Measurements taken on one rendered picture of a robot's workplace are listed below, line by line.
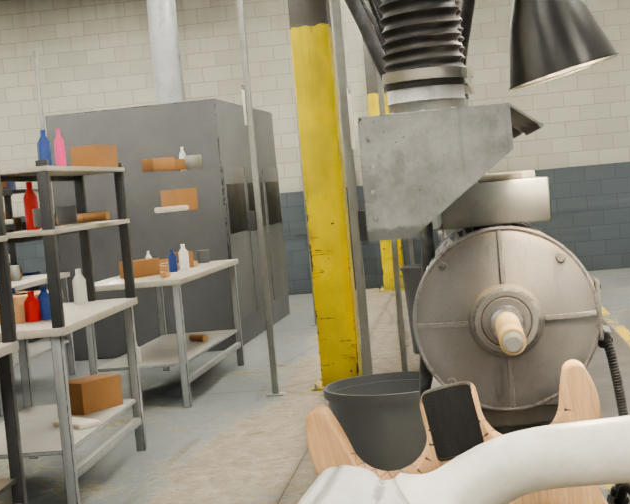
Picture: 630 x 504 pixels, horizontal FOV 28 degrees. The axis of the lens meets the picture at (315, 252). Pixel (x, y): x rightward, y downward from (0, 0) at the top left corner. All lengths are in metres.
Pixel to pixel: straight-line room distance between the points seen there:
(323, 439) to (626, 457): 0.46
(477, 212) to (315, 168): 7.18
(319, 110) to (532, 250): 7.26
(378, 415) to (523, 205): 2.67
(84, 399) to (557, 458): 6.09
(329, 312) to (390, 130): 7.56
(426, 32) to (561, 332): 0.45
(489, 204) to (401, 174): 0.35
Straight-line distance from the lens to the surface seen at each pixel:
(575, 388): 1.43
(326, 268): 8.94
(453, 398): 1.44
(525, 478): 1.09
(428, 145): 1.42
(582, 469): 1.09
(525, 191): 1.76
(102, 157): 7.19
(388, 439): 4.39
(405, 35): 1.59
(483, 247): 1.71
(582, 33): 1.53
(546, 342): 1.72
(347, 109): 5.89
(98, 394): 7.17
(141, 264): 9.33
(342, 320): 8.96
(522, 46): 1.53
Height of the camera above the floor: 1.45
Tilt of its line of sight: 3 degrees down
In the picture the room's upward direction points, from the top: 5 degrees counter-clockwise
